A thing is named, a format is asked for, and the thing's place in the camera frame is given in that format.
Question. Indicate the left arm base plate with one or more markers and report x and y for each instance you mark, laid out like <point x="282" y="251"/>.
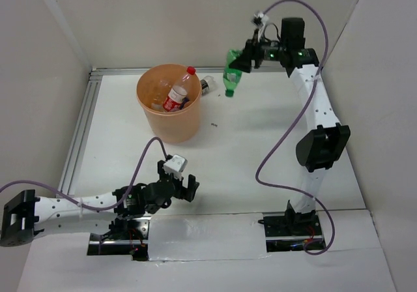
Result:
<point x="124" y="238"/>

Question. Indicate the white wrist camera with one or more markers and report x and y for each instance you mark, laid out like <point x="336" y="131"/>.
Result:
<point x="260" y="20"/>
<point x="175" y="166"/>

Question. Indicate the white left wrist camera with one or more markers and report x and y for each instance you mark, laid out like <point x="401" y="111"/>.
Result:
<point x="175" y="166"/>

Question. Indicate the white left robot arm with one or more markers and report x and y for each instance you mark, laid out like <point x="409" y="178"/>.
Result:
<point x="27" y="217"/>

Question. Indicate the orange plastic bin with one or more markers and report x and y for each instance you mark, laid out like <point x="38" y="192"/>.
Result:
<point x="177" y="126"/>

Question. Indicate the green plastic bottle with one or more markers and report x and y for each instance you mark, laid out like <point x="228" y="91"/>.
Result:
<point x="231" y="76"/>

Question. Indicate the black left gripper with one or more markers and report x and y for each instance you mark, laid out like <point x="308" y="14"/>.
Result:
<point x="189" y="192"/>

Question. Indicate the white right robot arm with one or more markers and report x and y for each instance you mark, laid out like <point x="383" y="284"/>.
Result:
<point x="326" y="138"/>

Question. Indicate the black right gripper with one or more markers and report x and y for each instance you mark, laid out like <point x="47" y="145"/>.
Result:
<point x="251" y="52"/>

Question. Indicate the aluminium frame rail left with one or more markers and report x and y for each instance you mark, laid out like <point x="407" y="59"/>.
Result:
<point x="72" y="166"/>

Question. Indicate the dark bottle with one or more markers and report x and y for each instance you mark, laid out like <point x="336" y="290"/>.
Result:
<point x="208" y="84"/>

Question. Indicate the clear bottle red label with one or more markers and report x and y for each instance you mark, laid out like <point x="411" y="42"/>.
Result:
<point x="179" y="91"/>

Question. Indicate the small blue label bottle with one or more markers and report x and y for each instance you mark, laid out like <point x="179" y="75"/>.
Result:
<point x="185" y="101"/>

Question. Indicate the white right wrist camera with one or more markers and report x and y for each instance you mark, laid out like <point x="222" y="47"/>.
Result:
<point x="260" y="20"/>

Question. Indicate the aluminium frame rail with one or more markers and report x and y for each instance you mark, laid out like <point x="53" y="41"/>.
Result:
<point x="72" y="166"/>
<point x="173" y="69"/>

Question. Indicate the aluminium frame rail back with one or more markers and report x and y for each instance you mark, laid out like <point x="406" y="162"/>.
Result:
<point x="173" y="69"/>

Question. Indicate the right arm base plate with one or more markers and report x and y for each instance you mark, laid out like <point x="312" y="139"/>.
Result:
<point x="282" y="238"/>

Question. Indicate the clear bottle yellow cap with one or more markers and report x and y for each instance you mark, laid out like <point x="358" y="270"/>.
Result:
<point x="157" y="107"/>

